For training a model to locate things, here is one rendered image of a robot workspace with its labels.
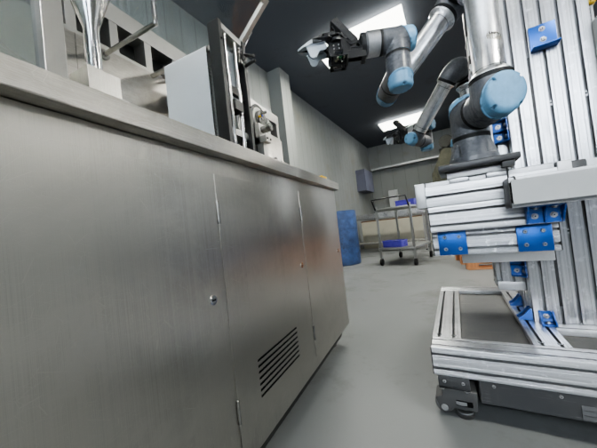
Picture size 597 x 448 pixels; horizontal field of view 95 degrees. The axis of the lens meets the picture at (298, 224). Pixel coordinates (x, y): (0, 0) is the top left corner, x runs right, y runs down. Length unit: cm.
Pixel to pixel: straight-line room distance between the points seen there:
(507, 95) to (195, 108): 108
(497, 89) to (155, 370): 107
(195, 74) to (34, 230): 100
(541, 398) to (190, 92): 157
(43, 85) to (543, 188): 106
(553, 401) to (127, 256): 112
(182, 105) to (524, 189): 125
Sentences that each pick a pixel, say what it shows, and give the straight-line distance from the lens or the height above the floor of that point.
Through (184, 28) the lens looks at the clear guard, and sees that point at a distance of 181.
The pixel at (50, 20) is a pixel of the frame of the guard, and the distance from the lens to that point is 65.
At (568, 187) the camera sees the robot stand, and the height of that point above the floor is 69.
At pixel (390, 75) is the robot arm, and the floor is 110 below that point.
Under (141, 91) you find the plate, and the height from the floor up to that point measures 133.
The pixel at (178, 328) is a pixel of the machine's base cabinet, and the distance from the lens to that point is 61.
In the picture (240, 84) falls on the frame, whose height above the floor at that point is 125.
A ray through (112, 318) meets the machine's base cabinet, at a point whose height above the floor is 55.
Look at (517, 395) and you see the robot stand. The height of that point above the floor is 11.
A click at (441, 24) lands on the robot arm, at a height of 131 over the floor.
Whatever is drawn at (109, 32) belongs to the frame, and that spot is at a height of 152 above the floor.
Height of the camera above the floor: 65
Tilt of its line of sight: 1 degrees up
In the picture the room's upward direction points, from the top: 6 degrees counter-clockwise
